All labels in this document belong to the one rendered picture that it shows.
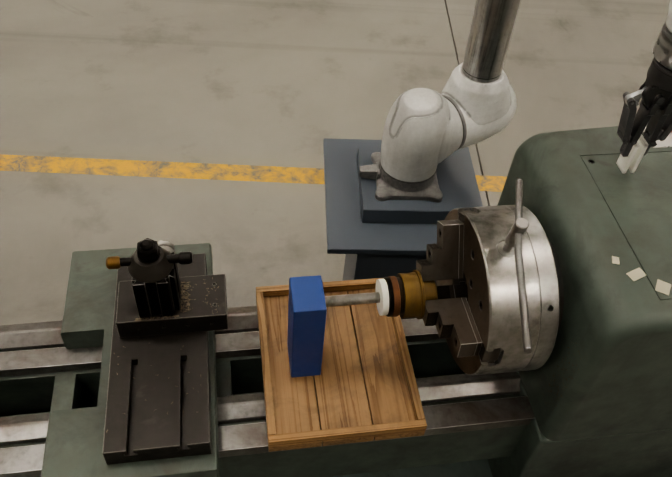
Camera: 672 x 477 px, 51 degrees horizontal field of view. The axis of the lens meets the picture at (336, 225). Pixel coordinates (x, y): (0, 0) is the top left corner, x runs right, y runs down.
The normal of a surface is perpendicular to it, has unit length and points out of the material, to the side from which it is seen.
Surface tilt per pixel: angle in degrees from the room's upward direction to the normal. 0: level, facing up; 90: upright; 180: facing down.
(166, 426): 0
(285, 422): 0
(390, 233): 0
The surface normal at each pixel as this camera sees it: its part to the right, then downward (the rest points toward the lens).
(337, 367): 0.07, -0.68
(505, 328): 0.15, 0.32
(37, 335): 0.12, -0.29
